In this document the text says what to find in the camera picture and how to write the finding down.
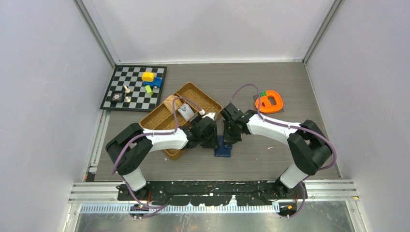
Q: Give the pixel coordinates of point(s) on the blue leather card holder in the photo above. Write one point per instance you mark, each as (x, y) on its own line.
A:
(223, 150)

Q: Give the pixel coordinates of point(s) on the grey base plate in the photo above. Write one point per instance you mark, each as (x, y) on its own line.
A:
(260, 110)

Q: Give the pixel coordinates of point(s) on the blue toy car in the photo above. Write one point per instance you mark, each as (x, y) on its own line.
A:
(155, 83)

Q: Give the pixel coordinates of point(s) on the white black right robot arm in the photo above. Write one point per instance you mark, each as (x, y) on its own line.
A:
(309, 148)

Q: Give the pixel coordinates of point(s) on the woven divided basket tray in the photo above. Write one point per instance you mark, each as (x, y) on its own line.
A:
(161, 118)

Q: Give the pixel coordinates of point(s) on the black mounting rail base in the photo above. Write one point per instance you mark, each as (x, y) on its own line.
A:
(211, 193)

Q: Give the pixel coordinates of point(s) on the metal chess pawn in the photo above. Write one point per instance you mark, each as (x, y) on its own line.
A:
(126, 89)

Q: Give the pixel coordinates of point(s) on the black white checkerboard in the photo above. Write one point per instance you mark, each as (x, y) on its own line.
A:
(137, 99)

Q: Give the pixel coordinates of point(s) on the black square chess piece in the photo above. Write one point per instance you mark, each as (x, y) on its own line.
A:
(117, 96)

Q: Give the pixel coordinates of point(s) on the silver credit card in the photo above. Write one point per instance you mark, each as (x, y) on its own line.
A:
(186, 111)

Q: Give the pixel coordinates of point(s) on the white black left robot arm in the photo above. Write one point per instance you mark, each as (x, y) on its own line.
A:
(129, 148)

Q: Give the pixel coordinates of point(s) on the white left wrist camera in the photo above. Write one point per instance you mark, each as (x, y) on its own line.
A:
(211, 115)

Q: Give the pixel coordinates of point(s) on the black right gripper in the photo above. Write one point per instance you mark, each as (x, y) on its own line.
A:
(228, 139)

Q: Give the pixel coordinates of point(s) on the green toy block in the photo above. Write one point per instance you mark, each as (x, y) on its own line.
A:
(149, 90)

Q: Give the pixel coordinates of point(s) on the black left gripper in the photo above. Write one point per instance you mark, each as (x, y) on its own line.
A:
(213, 143)

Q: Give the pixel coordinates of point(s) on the yellow toy block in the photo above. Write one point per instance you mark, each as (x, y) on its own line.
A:
(148, 76)

